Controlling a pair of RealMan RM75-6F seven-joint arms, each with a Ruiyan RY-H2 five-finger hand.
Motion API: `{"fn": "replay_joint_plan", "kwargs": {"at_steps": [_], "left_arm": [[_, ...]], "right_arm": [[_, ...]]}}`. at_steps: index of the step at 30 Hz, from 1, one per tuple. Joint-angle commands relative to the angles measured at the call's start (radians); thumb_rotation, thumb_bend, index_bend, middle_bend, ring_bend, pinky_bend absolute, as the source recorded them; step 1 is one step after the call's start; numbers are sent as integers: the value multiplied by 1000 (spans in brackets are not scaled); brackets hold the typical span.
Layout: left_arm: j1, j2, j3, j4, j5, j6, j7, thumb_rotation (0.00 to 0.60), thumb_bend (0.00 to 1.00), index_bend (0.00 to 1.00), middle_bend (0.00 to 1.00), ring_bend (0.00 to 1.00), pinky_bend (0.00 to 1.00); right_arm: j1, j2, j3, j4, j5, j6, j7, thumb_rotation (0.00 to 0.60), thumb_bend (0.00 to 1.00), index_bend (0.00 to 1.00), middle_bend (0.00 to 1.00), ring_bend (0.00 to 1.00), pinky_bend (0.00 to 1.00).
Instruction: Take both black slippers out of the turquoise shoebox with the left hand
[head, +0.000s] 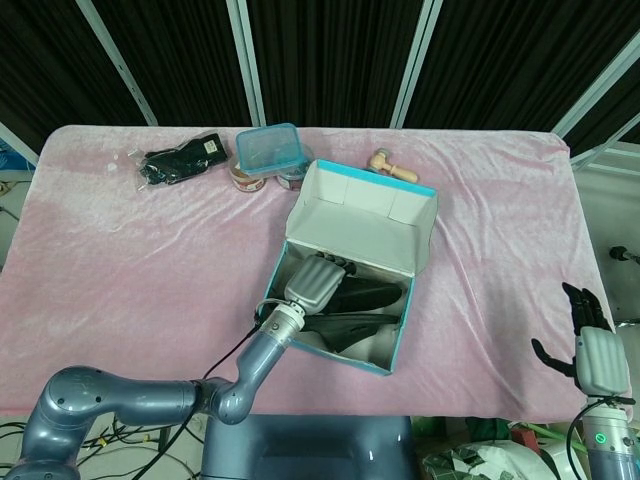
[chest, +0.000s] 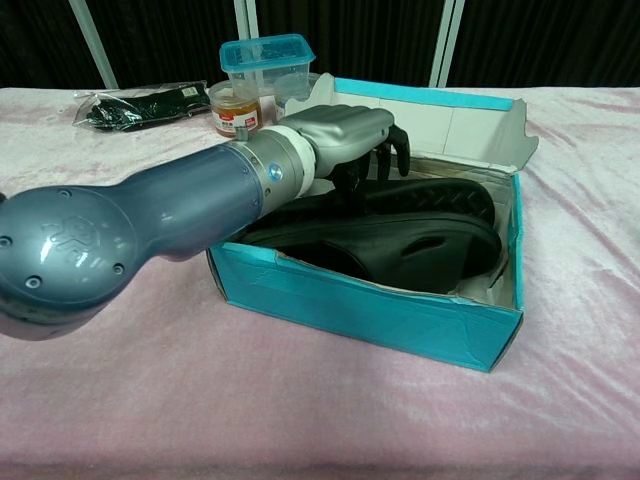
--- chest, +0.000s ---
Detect black socks in plastic bag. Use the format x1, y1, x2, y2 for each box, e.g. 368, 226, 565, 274
72, 79, 212, 134

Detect amber jar with red label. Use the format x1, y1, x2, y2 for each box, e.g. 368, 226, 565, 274
207, 79, 263, 137

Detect black shoe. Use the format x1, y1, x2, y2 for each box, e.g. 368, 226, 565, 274
269, 178, 497, 227
239, 212, 504, 294

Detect black curtain panel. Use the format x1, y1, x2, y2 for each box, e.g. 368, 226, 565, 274
448, 0, 640, 89
254, 0, 450, 87
82, 0, 247, 87
0, 0, 107, 90

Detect pink velvet tablecloth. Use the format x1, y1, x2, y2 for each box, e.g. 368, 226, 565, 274
0, 85, 640, 480

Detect white metal frame post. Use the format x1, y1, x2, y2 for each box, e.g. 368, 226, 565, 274
67, 0, 120, 90
233, 0, 259, 45
428, 0, 471, 89

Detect clear container with teal lid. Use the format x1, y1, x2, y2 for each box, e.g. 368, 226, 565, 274
219, 33, 317, 126

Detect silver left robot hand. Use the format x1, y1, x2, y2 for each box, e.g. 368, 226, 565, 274
287, 103, 412, 214

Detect teal cardboard shoe box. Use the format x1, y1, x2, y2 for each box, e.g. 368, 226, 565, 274
205, 72, 541, 374

